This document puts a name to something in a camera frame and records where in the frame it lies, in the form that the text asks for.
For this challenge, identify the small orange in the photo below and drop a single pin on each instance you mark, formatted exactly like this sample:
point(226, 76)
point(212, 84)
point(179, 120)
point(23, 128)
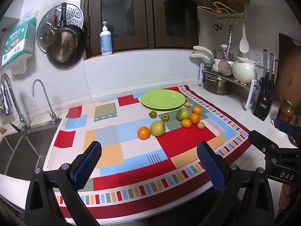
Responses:
point(195, 118)
point(186, 123)
point(197, 110)

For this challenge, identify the white ceramic pot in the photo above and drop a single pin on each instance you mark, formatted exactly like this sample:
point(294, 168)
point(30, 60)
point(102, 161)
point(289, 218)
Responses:
point(244, 71)

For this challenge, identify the large orange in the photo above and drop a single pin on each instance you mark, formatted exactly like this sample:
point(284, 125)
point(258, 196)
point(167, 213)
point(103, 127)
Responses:
point(143, 133)

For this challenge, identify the black scissors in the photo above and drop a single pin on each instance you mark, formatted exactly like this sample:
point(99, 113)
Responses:
point(217, 26)

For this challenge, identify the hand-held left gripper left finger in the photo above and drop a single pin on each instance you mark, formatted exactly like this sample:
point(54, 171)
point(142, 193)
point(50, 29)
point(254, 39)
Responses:
point(88, 164)

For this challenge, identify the small brass ladle strainer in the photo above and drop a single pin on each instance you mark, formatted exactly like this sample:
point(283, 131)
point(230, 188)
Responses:
point(49, 36)

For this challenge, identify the white pump soap bottle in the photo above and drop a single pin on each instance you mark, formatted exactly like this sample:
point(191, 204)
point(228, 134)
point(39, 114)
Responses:
point(106, 41)

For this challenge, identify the bright green persimmon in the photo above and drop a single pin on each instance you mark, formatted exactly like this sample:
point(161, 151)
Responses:
point(165, 117)

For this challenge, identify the person's right hand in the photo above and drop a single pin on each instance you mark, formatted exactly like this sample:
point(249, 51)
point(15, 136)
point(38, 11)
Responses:
point(285, 196)

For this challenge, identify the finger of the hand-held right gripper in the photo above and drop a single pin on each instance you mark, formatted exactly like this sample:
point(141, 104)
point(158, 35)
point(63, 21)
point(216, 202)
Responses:
point(261, 141)
point(284, 126)

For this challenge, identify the brown wooden cutting board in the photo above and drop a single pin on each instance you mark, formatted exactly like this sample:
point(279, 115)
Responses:
point(289, 70)

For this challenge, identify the small tan fruit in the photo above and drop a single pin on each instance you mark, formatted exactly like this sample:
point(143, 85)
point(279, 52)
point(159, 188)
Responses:
point(200, 125)
point(187, 104)

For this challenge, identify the round metal steamer tray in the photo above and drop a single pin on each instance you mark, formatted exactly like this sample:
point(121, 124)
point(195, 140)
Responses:
point(73, 13)

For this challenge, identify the dark green persimmon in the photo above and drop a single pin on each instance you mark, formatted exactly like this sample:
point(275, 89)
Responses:
point(153, 114)

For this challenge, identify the thin gooseneck faucet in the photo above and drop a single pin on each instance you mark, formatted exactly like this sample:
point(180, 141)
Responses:
point(48, 103)

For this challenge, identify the black frying pan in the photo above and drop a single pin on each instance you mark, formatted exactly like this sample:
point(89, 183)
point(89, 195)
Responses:
point(78, 51)

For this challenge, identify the green plate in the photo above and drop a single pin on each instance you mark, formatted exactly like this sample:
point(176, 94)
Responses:
point(162, 100)

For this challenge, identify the white dish rack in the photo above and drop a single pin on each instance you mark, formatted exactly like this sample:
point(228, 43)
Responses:
point(251, 94)

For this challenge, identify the chrome sink faucet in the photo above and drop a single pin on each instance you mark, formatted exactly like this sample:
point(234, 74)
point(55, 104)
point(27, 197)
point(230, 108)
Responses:
point(9, 98)

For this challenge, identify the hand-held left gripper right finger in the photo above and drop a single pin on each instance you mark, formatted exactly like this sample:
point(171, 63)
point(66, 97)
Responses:
point(210, 167)

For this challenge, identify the gold mesh strainer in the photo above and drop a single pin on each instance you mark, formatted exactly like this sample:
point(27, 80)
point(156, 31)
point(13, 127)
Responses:
point(64, 48)

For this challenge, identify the black knife block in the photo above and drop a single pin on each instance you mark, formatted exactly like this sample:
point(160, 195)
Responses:
point(263, 103)

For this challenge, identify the large steel pot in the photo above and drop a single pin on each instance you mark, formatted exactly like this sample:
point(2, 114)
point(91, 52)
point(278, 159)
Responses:
point(216, 84)

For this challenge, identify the glass jar orange contents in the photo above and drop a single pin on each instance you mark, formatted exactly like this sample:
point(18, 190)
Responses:
point(285, 111)

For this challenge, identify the white rice paddle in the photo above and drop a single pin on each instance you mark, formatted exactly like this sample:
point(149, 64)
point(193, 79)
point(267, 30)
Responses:
point(244, 43)

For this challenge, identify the white wall outlet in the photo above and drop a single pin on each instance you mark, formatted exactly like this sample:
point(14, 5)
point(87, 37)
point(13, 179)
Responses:
point(257, 56)

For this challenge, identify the steel sink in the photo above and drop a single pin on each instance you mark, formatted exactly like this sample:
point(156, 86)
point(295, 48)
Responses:
point(23, 153)

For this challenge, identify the wooden cutting board on rack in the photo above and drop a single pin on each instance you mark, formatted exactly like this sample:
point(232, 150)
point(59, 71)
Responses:
point(207, 1)

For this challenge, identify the dark wooden window frame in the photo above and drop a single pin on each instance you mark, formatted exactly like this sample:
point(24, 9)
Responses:
point(150, 14)

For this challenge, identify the colourful patchwork cloth mat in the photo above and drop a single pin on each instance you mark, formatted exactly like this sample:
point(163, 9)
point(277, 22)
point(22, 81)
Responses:
point(131, 155)

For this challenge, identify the yellow-green apple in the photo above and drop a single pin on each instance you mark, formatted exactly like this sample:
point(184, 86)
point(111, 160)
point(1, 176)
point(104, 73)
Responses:
point(157, 128)

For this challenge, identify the metal skimmer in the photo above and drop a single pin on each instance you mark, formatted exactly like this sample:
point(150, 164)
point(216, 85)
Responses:
point(225, 67)

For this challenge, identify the green apple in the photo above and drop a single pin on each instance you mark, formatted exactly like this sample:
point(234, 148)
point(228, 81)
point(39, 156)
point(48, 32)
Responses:
point(183, 114)

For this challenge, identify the green tissue package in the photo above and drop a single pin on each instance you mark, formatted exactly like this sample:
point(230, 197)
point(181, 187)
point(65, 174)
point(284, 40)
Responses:
point(18, 41)

